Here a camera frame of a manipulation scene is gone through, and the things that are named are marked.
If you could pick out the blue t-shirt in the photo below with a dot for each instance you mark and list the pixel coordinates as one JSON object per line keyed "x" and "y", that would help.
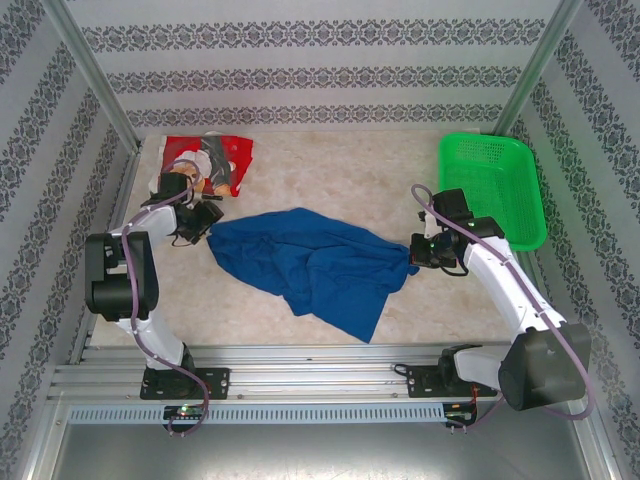
{"x": 310, "y": 260}

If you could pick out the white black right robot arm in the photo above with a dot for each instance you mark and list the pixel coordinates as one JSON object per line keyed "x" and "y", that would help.
{"x": 495, "y": 280}

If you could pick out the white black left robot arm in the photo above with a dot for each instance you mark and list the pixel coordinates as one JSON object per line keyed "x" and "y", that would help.
{"x": 150, "y": 330}

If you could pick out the red printed t-shirt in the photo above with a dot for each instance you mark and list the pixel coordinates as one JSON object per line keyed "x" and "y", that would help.
{"x": 220, "y": 155}

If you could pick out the green plastic basket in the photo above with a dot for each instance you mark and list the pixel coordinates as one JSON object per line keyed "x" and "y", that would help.
{"x": 495, "y": 165}

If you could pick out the small circuit board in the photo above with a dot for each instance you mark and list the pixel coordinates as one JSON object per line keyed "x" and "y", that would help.
{"x": 460, "y": 410}
{"x": 185, "y": 412}

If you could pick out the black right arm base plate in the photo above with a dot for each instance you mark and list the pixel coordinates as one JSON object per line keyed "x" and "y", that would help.
{"x": 420, "y": 382}

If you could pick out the aluminium mounting rail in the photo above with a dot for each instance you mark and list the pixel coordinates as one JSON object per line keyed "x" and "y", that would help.
{"x": 310, "y": 375}

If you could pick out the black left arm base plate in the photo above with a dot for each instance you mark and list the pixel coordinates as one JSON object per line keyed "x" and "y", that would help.
{"x": 215, "y": 382}

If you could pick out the aluminium frame post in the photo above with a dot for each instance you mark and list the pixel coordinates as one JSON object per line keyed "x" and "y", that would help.
{"x": 540, "y": 65}
{"x": 90, "y": 75}

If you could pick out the aluminium frame bar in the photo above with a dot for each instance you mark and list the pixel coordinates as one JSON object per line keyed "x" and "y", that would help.
{"x": 600, "y": 440}
{"x": 42, "y": 440}

